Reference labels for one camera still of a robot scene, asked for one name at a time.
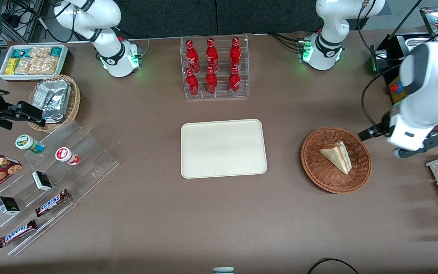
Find aluminium frame profile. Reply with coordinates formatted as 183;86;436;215
2;0;46;43

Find light tan wicker basket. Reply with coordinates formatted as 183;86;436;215
28;74;81;133

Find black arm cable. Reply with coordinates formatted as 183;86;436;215
361;63;408;128

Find white plastic snack bin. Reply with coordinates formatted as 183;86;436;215
0;44;69;82

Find clear acrylic bottle rack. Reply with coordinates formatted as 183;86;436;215
180;34;249;100

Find green lid white cup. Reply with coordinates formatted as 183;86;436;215
15;134;45;155

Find clear cracker bag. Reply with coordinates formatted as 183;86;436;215
15;56;59;75
30;46;52;59

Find triangle sandwich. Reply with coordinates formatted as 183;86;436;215
319;140;352;175

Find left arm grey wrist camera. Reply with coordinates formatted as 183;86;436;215
393;134;438;159

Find black cable bundle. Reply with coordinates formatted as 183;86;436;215
0;0;77;43

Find black looped cable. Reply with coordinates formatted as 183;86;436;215
306;258;361;274

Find Snickers chocolate bar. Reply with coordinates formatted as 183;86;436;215
35;189;71;218
0;219;38;249

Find red cola bottle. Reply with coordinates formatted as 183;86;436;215
228;66;241;96
205;67;218;95
186;68;200;97
205;38;219;72
186;39;201;73
229;37;242;71

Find small black box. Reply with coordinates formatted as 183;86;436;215
0;196;21;216
32;170;54;191

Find silver foil bag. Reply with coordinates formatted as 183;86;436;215
32;79;72;124

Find red lid white cup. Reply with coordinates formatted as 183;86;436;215
55;147;81;166

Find cream plastic tray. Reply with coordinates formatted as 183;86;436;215
181;119;268;179

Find clear acrylic step display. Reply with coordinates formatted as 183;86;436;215
0;119;120;256

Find yellow snack packet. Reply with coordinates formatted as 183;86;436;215
5;57;19;75

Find black base cables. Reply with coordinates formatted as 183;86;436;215
267;31;305;53

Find brown round wicker basket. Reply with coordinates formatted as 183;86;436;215
301;127;373;194

